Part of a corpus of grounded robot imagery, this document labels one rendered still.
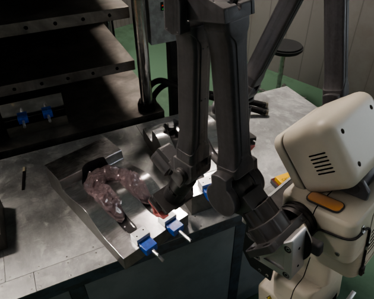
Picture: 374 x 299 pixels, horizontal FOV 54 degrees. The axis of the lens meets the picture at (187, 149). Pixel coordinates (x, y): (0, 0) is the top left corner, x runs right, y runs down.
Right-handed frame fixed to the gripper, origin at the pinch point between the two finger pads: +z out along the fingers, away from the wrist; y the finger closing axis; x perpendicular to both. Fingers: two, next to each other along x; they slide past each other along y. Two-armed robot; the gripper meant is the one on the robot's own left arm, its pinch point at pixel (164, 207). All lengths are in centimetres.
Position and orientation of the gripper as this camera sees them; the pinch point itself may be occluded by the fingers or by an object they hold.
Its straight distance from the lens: 107.5
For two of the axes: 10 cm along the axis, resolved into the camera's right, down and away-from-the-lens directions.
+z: -3.1, 5.1, 8.0
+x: 6.3, 7.4, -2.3
